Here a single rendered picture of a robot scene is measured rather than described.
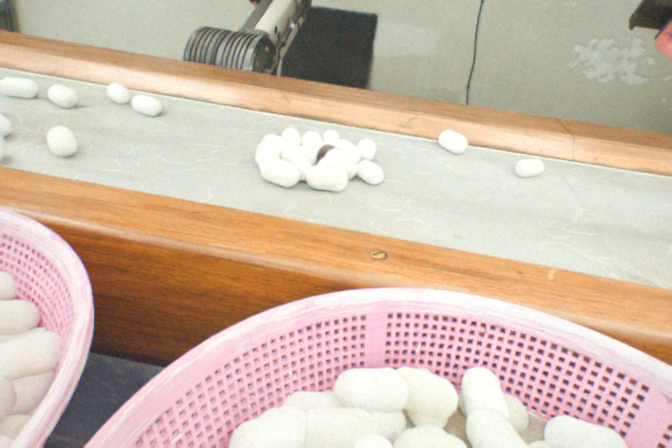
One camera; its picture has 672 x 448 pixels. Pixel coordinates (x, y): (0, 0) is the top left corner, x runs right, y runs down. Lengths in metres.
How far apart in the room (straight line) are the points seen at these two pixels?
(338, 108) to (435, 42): 1.93
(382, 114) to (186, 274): 0.38
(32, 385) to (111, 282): 0.08
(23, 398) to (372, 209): 0.25
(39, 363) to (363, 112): 0.45
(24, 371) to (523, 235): 0.33
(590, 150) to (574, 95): 2.08
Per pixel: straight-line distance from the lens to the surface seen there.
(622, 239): 0.46
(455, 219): 0.40
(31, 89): 0.63
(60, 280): 0.27
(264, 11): 0.96
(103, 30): 2.85
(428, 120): 0.61
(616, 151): 0.66
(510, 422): 0.26
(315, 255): 0.27
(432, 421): 0.25
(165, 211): 0.31
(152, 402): 0.19
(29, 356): 0.26
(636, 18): 0.66
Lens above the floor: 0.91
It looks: 25 degrees down
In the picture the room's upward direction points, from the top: 8 degrees clockwise
